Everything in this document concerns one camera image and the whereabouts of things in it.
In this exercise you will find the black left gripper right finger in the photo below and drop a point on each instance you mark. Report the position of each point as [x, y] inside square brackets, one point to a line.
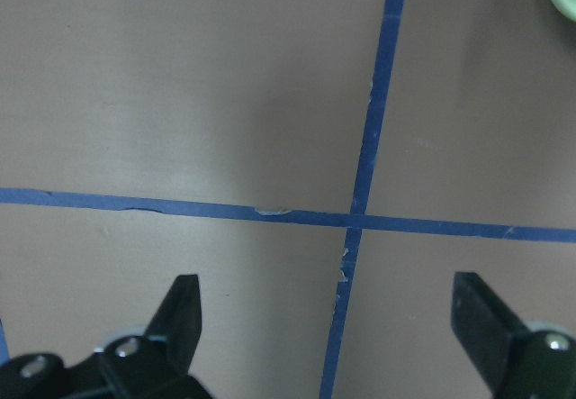
[514, 358]

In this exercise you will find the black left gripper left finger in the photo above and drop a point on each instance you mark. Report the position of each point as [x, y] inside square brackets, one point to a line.
[153, 364]

